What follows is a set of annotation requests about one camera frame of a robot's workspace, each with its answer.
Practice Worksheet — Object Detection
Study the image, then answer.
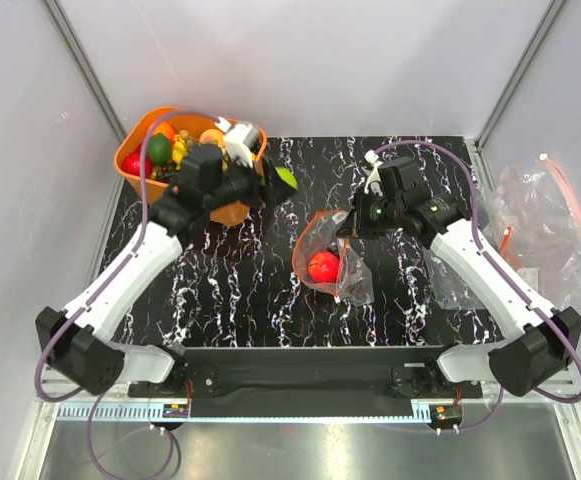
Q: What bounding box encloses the pile of zip bags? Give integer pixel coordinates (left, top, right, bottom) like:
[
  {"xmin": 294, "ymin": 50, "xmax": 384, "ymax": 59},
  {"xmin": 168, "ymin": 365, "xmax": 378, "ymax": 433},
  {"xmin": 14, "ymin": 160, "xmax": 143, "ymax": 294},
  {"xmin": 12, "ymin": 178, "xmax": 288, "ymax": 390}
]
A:
[{"xmin": 479, "ymin": 153, "xmax": 581, "ymax": 315}]

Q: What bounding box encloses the purple grape bunch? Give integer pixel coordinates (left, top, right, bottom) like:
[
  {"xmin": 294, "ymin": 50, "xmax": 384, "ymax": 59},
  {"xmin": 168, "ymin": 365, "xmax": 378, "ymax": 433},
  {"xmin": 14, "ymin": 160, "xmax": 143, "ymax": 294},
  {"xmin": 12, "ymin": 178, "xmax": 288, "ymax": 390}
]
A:
[{"xmin": 338, "ymin": 251, "xmax": 374, "ymax": 305}]

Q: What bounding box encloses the red round fruit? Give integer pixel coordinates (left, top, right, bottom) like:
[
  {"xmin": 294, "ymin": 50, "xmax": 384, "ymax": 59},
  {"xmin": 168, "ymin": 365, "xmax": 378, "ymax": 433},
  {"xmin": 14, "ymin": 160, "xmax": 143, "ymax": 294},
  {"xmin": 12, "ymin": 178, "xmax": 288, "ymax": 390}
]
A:
[{"xmin": 121, "ymin": 151, "xmax": 153, "ymax": 178}]

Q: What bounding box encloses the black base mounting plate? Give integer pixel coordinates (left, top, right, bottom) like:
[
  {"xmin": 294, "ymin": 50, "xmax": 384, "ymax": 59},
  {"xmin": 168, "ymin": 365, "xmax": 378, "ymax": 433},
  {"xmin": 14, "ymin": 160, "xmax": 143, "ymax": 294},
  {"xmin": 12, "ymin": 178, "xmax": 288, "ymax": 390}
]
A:
[{"xmin": 129, "ymin": 346, "xmax": 483, "ymax": 421}]

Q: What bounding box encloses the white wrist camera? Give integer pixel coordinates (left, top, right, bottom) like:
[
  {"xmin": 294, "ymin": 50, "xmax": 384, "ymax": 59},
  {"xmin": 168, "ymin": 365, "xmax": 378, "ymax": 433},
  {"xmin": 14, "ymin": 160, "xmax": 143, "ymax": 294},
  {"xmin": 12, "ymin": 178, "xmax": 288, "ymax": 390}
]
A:
[
  {"xmin": 363, "ymin": 150, "xmax": 384, "ymax": 197},
  {"xmin": 215, "ymin": 116, "xmax": 259, "ymax": 169}
]

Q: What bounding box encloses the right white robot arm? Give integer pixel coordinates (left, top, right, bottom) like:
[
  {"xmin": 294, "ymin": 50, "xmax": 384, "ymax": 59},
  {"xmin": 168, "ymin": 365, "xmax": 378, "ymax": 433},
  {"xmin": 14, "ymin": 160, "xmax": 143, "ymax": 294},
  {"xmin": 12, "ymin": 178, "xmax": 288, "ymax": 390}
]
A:
[{"xmin": 337, "ymin": 190, "xmax": 581, "ymax": 403}]

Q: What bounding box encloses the red apple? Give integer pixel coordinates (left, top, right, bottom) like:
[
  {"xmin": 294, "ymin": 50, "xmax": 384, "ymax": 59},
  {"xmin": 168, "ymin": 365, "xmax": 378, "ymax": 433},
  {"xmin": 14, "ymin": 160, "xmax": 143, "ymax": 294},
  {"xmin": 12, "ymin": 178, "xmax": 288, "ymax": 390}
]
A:
[{"xmin": 307, "ymin": 251, "xmax": 340, "ymax": 283}]

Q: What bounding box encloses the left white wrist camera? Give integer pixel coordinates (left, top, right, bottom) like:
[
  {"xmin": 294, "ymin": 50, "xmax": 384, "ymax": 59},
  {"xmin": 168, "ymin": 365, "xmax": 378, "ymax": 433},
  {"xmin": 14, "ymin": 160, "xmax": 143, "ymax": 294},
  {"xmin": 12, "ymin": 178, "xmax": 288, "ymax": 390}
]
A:
[{"xmin": 215, "ymin": 116, "xmax": 259, "ymax": 169}]

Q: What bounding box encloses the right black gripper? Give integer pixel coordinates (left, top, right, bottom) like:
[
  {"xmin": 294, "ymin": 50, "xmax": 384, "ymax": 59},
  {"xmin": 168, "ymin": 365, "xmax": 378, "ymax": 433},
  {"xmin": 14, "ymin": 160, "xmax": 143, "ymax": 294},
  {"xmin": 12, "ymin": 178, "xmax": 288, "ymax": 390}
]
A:
[{"xmin": 336, "ymin": 187, "xmax": 403, "ymax": 240}]

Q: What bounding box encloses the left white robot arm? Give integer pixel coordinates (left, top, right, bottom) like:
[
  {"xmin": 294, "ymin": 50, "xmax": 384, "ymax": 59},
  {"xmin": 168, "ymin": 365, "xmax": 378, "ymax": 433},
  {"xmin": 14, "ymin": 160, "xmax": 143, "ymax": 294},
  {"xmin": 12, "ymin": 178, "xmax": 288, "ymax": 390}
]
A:
[{"xmin": 35, "ymin": 145, "xmax": 298, "ymax": 396}]

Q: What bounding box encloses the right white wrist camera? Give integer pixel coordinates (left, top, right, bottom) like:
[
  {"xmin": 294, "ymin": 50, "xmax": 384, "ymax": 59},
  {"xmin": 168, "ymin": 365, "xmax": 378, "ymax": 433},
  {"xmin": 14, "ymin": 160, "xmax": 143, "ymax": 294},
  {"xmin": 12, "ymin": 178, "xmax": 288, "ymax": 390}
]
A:
[{"xmin": 363, "ymin": 150, "xmax": 384, "ymax": 197}]

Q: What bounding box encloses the clear orange-zipper bag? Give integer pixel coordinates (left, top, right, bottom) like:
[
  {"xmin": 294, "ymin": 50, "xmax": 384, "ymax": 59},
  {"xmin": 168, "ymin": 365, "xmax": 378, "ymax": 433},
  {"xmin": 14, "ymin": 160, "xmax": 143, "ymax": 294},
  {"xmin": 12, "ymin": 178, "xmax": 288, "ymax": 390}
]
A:
[{"xmin": 292, "ymin": 210, "xmax": 361, "ymax": 302}]

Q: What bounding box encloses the orange fruit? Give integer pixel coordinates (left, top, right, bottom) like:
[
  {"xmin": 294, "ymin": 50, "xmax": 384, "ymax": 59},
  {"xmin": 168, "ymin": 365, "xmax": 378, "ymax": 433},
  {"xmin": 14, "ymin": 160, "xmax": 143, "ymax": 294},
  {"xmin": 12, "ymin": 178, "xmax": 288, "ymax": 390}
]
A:
[{"xmin": 151, "ymin": 122, "xmax": 175, "ymax": 143}]

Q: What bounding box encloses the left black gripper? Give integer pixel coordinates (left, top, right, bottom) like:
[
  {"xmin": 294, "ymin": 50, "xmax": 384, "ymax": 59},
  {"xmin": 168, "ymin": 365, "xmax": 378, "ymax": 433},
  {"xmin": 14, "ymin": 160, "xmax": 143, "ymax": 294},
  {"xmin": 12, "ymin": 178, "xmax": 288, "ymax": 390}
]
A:
[{"xmin": 204, "ymin": 149, "xmax": 295, "ymax": 211}]

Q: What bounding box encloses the dark green avocado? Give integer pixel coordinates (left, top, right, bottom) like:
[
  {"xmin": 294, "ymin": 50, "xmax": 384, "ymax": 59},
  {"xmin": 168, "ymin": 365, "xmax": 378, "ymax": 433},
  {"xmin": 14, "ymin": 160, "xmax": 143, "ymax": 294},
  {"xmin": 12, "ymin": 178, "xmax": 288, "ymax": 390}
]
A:
[{"xmin": 147, "ymin": 134, "xmax": 172, "ymax": 166}]

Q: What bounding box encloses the orange peach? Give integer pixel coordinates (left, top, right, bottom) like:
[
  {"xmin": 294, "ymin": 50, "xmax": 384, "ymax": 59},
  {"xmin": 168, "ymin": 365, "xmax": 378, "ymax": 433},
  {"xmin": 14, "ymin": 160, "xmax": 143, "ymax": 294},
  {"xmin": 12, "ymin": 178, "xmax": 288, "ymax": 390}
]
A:
[{"xmin": 199, "ymin": 129, "xmax": 225, "ymax": 148}]

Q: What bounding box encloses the orange plastic fruit basket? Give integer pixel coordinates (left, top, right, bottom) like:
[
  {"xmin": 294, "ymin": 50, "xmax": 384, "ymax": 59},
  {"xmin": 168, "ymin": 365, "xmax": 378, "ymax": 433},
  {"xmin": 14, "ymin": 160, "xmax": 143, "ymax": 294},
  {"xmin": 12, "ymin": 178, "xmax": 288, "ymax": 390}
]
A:
[{"xmin": 113, "ymin": 106, "xmax": 268, "ymax": 227}]

